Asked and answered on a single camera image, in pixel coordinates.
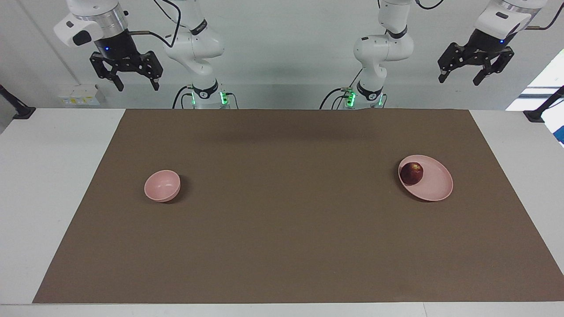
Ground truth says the brown table mat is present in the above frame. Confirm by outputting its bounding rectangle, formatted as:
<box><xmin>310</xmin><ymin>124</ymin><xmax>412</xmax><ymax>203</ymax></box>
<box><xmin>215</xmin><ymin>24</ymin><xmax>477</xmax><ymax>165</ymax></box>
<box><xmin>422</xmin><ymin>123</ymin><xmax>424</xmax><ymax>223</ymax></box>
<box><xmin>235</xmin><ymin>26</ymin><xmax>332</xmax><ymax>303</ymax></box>
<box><xmin>33</xmin><ymin>109</ymin><xmax>564</xmax><ymax>304</ymax></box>

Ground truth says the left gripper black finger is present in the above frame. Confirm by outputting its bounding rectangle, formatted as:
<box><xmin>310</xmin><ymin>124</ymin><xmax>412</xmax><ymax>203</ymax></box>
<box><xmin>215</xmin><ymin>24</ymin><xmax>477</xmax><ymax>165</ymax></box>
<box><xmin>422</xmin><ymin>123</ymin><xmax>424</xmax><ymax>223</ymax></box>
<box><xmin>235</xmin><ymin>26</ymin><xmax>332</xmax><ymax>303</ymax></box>
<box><xmin>473</xmin><ymin>46</ymin><xmax>515</xmax><ymax>87</ymax></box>
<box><xmin>437</xmin><ymin>42</ymin><xmax>467</xmax><ymax>84</ymax></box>

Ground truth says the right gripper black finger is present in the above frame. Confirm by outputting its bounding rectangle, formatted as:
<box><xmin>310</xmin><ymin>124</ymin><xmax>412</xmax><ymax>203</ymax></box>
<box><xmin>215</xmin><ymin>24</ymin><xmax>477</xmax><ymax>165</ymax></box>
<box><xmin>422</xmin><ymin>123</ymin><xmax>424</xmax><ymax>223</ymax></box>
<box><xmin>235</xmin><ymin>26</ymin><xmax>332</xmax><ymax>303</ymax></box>
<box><xmin>139</xmin><ymin>51</ymin><xmax>164</xmax><ymax>92</ymax></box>
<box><xmin>90</xmin><ymin>52</ymin><xmax>125</xmax><ymax>92</ymax></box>

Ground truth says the black clamp stand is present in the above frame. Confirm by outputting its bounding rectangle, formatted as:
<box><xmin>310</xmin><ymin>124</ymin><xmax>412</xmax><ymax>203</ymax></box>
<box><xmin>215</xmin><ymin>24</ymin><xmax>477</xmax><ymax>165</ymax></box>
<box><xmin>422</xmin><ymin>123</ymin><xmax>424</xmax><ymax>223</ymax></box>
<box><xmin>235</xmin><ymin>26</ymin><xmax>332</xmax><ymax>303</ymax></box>
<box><xmin>0</xmin><ymin>85</ymin><xmax>36</xmax><ymax>120</ymax></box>
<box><xmin>523</xmin><ymin>86</ymin><xmax>564</xmax><ymax>123</ymax></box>

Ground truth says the dark red apple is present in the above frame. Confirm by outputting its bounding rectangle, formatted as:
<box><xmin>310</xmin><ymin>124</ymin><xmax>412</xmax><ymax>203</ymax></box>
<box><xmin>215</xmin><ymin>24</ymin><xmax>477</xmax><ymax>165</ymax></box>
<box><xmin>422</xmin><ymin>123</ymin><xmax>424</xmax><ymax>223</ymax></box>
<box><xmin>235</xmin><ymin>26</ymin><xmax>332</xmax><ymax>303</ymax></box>
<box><xmin>400</xmin><ymin>162</ymin><xmax>424</xmax><ymax>186</ymax></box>

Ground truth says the pink plate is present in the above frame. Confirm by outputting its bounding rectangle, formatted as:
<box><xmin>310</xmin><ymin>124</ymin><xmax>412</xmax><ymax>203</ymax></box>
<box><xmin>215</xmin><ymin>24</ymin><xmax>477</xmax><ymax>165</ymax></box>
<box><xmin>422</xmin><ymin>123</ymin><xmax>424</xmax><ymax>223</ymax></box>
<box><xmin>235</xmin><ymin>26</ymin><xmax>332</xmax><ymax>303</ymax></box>
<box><xmin>398</xmin><ymin>155</ymin><xmax>453</xmax><ymax>202</ymax></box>

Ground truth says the white wall socket box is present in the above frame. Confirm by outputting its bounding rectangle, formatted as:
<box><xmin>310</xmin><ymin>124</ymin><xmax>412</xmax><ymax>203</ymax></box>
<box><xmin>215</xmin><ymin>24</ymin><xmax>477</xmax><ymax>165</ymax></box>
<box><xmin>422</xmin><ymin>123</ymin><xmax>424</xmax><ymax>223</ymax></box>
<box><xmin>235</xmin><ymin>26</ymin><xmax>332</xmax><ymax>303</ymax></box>
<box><xmin>57</xmin><ymin>85</ymin><xmax>105</xmax><ymax>107</ymax></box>

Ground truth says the pink bowl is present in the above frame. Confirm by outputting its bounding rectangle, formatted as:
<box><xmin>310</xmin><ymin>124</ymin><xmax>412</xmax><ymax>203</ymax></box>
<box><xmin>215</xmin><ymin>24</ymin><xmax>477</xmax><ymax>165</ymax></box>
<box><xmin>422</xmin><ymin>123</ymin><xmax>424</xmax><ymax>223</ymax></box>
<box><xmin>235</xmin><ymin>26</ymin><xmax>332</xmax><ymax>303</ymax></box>
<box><xmin>144</xmin><ymin>170</ymin><xmax>181</xmax><ymax>203</ymax></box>

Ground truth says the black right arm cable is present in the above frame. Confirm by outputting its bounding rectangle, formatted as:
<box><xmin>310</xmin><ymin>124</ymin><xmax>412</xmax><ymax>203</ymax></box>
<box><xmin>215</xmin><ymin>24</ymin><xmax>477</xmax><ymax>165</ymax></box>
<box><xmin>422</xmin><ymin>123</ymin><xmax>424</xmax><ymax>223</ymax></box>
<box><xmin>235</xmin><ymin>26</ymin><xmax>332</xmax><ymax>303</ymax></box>
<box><xmin>128</xmin><ymin>0</ymin><xmax>182</xmax><ymax>48</ymax></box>

